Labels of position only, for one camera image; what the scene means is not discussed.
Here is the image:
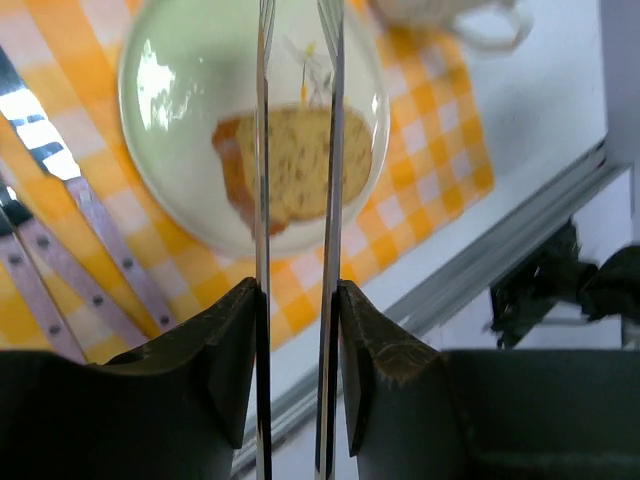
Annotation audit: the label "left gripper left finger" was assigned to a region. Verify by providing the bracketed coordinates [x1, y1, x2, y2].
[1, 278, 257, 479]

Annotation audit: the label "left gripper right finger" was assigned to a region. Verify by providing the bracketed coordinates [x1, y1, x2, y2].
[338, 281, 639, 479]

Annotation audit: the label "sliced loaf bread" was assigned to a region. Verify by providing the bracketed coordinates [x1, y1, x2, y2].
[212, 106, 372, 236]

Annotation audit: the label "white ceramic mug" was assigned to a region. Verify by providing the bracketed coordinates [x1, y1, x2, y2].
[369, 0, 534, 51]

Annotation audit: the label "metal serving tongs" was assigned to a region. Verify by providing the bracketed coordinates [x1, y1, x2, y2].
[252, 0, 347, 480]

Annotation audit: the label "green white ceramic plate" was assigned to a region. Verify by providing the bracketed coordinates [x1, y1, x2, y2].
[118, 1, 390, 258]

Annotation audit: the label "yellow checkered cloth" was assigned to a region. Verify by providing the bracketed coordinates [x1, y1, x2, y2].
[1, 1, 494, 336]

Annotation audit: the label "pink handled fork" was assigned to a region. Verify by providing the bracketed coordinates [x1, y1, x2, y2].
[0, 184, 87, 364]

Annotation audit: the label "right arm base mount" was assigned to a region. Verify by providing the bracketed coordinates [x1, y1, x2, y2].
[488, 220, 639, 349]

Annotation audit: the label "aluminium frame rail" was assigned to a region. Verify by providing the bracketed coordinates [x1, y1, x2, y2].
[229, 139, 626, 476]

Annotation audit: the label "pink handled knife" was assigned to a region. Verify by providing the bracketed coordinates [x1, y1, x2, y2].
[1, 52, 176, 332]

